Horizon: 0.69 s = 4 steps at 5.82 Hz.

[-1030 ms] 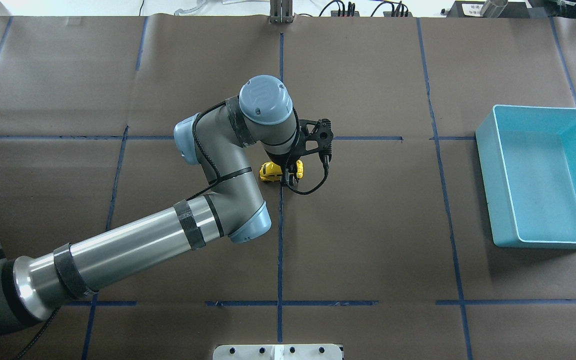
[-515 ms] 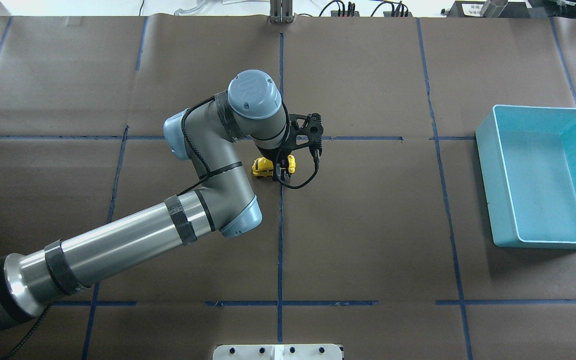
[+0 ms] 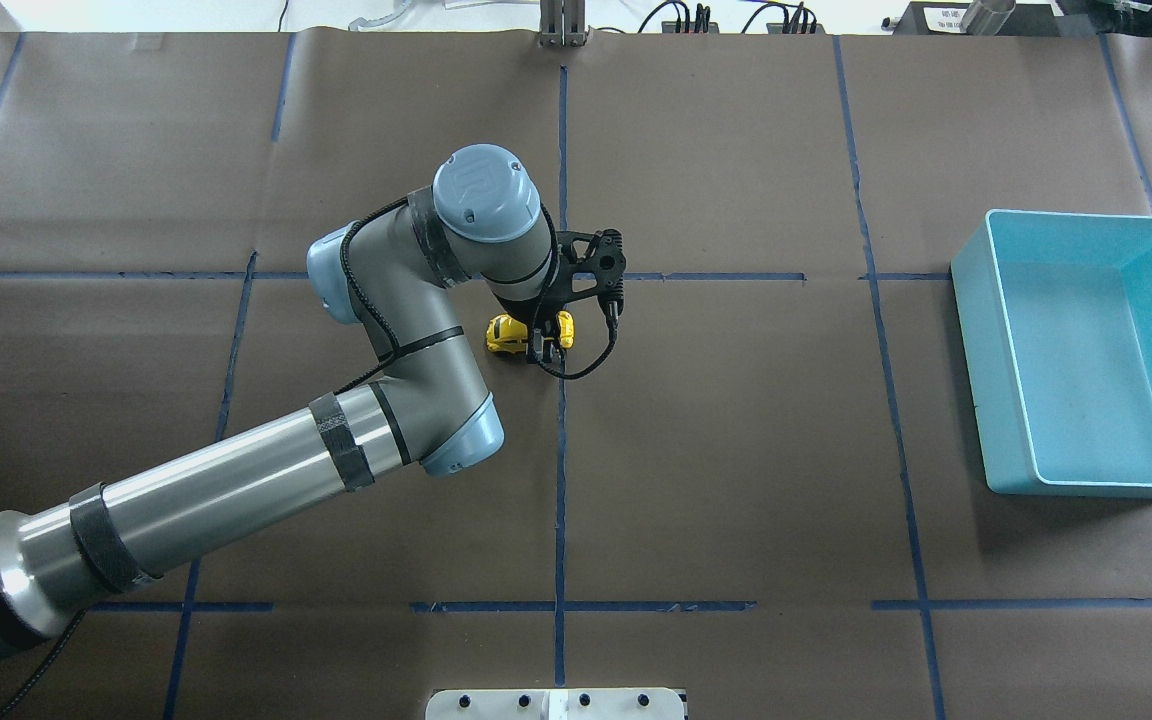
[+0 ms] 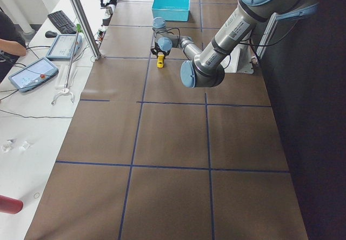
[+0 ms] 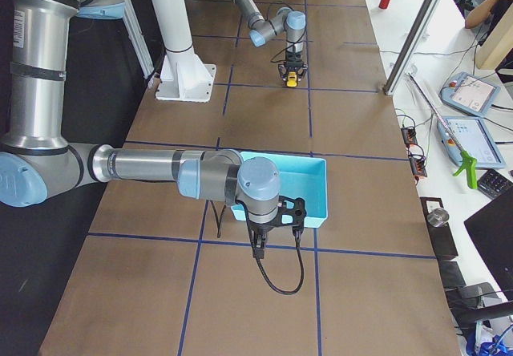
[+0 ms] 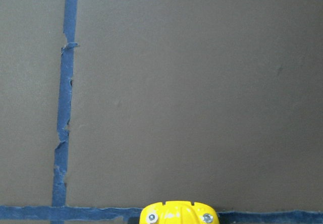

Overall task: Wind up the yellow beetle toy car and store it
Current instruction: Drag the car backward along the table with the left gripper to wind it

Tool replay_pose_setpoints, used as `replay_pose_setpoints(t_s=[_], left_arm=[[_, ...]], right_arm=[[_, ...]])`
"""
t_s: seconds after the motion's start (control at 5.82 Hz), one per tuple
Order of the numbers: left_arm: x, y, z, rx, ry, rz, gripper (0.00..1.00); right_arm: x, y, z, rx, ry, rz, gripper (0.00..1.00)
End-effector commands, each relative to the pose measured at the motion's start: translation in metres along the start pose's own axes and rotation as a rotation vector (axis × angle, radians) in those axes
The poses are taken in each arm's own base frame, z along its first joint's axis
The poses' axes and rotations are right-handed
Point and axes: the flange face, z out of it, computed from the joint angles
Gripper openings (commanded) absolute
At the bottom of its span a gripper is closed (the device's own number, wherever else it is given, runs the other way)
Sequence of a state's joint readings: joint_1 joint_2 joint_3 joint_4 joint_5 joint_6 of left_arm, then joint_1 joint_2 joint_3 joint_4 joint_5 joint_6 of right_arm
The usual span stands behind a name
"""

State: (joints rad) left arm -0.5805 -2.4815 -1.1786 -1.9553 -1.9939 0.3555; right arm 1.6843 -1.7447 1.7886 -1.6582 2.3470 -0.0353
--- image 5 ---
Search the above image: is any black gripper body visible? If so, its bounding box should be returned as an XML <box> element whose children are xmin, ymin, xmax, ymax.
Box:
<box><xmin>246</xmin><ymin>220</ymin><xmax>272</xmax><ymax>259</ymax></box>
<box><xmin>284</xmin><ymin>51</ymin><xmax>303</xmax><ymax>72</ymax></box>

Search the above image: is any yellow beetle toy car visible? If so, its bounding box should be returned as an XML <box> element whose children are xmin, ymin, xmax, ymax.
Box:
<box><xmin>285</xmin><ymin>71</ymin><xmax>298</xmax><ymax>87</ymax></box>

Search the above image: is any person forearm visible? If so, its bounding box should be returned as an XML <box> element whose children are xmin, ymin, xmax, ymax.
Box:
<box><xmin>464</xmin><ymin>0</ymin><xmax>500</xmax><ymax>29</ymax></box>

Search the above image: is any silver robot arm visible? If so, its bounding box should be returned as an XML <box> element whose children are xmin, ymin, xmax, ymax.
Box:
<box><xmin>1</xmin><ymin>0</ymin><xmax>285</xmax><ymax>258</ymax></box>
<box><xmin>232</xmin><ymin>0</ymin><xmax>308</xmax><ymax>87</ymax></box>

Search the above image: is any light blue plastic bin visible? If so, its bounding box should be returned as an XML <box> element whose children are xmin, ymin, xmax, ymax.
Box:
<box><xmin>241</xmin><ymin>152</ymin><xmax>328</xmax><ymax>229</ymax></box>

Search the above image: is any black orange connector board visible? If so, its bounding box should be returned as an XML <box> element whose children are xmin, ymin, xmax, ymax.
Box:
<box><xmin>401</xmin><ymin>126</ymin><xmax>427</xmax><ymax>182</ymax></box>

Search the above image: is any upper teach pendant tablet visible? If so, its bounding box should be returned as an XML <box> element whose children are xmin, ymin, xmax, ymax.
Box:
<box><xmin>439</xmin><ymin>72</ymin><xmax>500</xmax><ymax>117</ymax></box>

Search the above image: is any teach pendant tablet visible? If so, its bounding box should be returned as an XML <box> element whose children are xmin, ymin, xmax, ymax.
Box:
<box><xmin>437</xmin><ymin>116</ymin><xmax>506</xmax><ymax>169</ymax></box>
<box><xmin>439</xmin><ymin>72</ymin><xmax>500</xmax><ymax>117</ymax></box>

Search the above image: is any small metal cup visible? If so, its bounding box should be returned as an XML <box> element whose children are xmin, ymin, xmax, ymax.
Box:
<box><xmin>426</xmin><ymin>208</ymin><xmax>450</xmax><ymax>228</ymax></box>

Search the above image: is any lower teach pendant tablet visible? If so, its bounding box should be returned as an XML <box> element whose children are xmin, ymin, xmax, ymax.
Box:
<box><xmin>437</xmin><ymin>116</ymin><xmax>506</xmax><ymax>169</ymax></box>

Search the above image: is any black calculator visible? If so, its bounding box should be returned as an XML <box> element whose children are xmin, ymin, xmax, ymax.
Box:
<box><xmin>477</xmin><ymin>169</ymin><xmax>512</xmax><ymax>200</ymax></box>

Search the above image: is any black camera cable loop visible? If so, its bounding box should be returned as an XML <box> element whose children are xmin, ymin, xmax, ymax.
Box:
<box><xmin>250</xmin><ymin>229</ymin><xmax>305</xmax><ymax>294</ymax></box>

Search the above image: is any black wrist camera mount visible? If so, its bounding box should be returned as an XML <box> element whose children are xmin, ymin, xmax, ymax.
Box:
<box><xmin>273</xmin><ymin>196</ymin><xmax>307</xmax><ymax>229</ymax></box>

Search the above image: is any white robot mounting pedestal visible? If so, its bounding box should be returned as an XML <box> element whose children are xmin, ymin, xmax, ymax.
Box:
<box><xmin>151</xmin><ymin>0</ymin><xmax>216</xmax><ymax>103</ymax></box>

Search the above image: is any aluminium frame post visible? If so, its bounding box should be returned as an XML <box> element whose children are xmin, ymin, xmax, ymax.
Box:
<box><xmin>383</xmin><ymin>0</ymin><xmax>440</xmax><ymax>96</ymax></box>

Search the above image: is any green handled reacher grabber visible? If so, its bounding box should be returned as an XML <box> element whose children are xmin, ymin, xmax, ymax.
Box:
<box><xmin>406</xmin><ymin>73</ymin><xmax>478</xmax><ymax>189</ymax></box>

